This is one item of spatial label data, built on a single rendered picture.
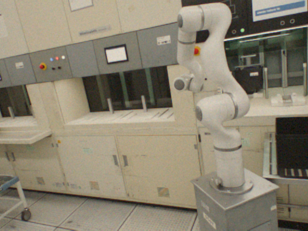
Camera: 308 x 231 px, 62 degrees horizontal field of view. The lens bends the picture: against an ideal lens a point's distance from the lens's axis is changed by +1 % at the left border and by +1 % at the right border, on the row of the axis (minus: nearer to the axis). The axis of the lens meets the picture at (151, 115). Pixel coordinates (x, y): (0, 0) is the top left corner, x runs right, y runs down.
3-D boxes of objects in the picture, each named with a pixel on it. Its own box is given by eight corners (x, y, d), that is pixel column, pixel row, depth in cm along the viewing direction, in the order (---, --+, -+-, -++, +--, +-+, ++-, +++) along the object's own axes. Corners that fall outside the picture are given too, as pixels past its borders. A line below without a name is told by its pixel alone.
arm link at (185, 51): (211, 38, 128) (204, 88, 149) (181, 33, 134) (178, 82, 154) (206, 46, 122) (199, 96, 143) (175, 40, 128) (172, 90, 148)
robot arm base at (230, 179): (227, 199, 107) (222, 159, 102) (202, 180, 124) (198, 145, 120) (263, 185, 113) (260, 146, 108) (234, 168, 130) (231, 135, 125)
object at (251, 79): (234, 95, 224) (231, 59, 216) (237, 90, 242) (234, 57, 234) (265, 93, 214) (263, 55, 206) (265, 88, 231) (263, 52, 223)
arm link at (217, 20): (210, 123, 114) (241, 115, 118) (223, 123, 102) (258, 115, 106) (186, 12, 112) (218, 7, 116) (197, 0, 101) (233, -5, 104)
